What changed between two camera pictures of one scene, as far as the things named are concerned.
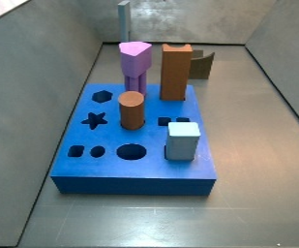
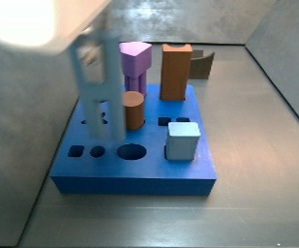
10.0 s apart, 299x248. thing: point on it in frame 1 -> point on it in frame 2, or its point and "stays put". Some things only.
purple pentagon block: (135, 63) stays put
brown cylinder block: (132, 109) stays put
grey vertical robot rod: (123, 21) -> (98, 69)
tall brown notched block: (175, 71) stays put
